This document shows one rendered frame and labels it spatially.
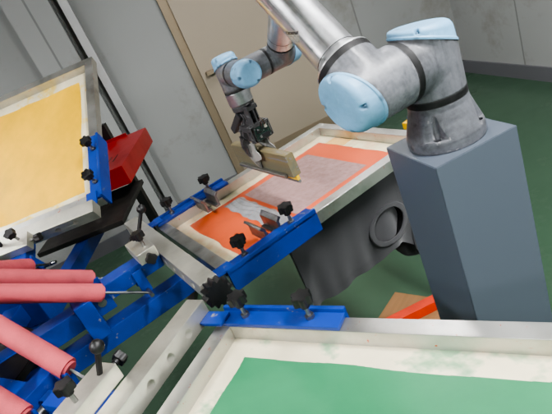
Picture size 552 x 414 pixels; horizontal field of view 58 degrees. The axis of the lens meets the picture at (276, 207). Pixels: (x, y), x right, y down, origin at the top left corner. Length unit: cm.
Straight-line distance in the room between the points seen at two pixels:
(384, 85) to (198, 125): 359
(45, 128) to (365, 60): 168
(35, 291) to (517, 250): 112
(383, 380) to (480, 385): 16
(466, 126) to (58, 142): 166
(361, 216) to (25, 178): 133
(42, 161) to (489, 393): 182
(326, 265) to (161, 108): 300
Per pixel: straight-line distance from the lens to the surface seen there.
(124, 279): 148
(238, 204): 172
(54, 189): 207
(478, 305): 114
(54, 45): 414
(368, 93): 85
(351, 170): 164
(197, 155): 444
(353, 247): 161
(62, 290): 140
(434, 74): 94
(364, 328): 96
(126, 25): 427
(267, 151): 153
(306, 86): 454
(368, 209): 160
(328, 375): 96
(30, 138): 234
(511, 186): 106
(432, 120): 98
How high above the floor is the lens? 162
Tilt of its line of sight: 25 degrees down
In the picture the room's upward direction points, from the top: 24 degrees counter-clockwise
